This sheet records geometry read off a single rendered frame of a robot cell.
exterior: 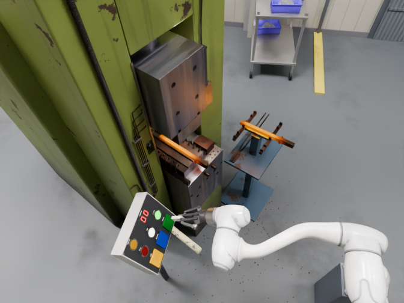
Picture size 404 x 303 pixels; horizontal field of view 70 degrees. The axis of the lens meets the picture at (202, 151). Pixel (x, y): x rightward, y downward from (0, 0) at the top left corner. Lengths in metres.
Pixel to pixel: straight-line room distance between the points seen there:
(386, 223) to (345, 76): 2.07
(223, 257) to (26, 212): 2.42
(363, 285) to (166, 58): 1.20
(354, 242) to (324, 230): 0.12
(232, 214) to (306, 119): 2.45
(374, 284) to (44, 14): 1.43
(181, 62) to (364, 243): 1.06
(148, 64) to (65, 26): 0.40
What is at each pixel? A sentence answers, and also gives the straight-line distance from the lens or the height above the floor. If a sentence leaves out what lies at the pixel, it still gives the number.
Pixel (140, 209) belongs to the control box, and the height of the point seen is 1.19.
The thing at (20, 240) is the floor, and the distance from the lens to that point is 3.22.
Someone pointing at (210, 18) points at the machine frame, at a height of 1.74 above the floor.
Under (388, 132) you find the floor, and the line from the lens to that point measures 3.84.
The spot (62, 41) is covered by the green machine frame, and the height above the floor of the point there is 2.02.
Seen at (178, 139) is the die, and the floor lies 1.32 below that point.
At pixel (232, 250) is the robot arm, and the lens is 1.27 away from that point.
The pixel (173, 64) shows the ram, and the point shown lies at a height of 1.76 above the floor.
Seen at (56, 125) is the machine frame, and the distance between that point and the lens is 1.79.
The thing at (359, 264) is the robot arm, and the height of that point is 1.37.
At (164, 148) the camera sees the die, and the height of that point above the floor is 0.99.
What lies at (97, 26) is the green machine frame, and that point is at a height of 2.01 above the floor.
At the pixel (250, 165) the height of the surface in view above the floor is 0.72.
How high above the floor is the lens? 2.53
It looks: 53 degrees down
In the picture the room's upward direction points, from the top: 4 degrees counter-clockwise
